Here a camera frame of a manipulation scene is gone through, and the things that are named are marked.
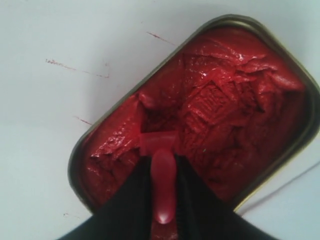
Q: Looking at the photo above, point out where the red ink paste tin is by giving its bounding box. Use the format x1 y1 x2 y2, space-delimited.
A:
68 14 320 212

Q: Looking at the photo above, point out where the red stamp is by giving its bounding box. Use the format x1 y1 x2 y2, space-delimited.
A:
139 131 180 240

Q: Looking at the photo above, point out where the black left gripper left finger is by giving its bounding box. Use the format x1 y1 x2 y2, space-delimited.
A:
61 156 152 240

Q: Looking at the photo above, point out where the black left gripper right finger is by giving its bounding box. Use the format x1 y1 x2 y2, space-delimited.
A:
175 155 262 240

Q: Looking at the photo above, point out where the white paper sheet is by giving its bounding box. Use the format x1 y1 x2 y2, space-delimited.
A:
234 161 320 221

